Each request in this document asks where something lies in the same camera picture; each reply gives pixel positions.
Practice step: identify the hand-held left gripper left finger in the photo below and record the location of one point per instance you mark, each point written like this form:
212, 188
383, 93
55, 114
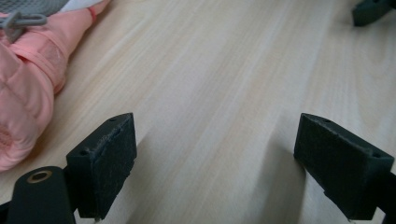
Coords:
102, 161

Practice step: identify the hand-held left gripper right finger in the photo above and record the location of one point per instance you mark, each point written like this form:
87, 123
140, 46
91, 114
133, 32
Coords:
345, 171

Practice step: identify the pink glove with gray palm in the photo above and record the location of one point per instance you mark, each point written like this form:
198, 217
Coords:
25, 93

